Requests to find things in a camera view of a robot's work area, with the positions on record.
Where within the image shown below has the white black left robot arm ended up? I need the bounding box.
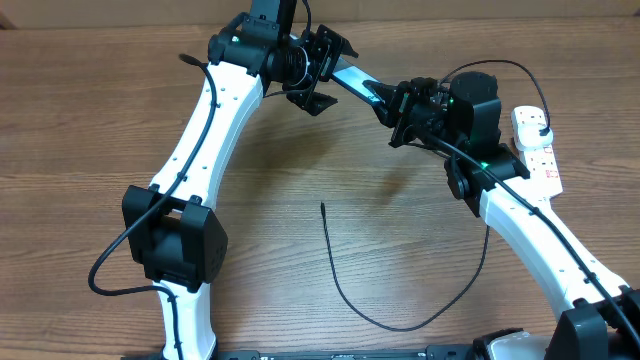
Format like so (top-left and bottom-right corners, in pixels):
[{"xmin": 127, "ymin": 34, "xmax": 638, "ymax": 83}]
[{"xmin": 122, "ymin": 1, "xmax": 357, "ymax": 359}]

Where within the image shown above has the white charger adapter plug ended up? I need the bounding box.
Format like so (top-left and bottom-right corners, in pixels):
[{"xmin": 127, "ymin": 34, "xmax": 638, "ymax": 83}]
[{"xmin": 514, "ymin": 122, "xmax": 554, "ymax": 152}]

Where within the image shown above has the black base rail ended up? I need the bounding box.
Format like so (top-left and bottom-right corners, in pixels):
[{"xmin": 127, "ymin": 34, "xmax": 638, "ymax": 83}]
[{"xmin": 119, "ymin": 343, "xmax": 501, "ymax": 360}]

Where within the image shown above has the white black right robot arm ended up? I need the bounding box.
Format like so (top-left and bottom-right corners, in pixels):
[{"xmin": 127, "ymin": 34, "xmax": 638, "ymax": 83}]
[{"xmin": 364, "ymin": 72, "xmax": 639, "ymax": 359}]

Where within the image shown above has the white power strip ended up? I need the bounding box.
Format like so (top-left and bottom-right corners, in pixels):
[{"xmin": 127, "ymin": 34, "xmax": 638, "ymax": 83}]
[{"xmin": 510, "ymin": 105, "xmax": 565, "ymax": 202}]

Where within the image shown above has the blue screen smartphone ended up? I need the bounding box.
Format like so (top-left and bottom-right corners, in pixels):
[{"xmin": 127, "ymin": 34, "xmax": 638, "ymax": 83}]
[{"xmin": 331, "ymin": 57, "xmax": 383, "ymax": 107}]

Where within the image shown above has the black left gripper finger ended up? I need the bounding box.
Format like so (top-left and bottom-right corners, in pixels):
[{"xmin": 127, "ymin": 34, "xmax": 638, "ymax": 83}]
[
  {"xmin": 336, "ymin": 36, "xmax": 359, "ymax": 58},
  {"xmin": 286, "ymin": 91, "xmax": 338, "ymax": 116}
]

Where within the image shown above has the black charger cable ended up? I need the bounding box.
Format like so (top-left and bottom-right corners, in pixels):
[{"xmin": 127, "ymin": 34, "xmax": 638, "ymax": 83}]
[{"xmin": 319, "ymin": 59, "xmax": 555, "ymax": 333}]

